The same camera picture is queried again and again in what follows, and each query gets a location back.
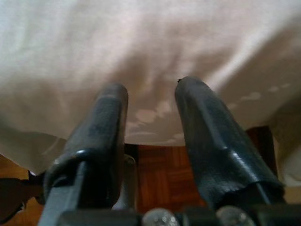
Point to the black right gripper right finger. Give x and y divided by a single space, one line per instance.
211 141

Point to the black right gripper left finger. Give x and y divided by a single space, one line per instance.
98 141

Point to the grey floral bed sheet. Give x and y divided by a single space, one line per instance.
117 47

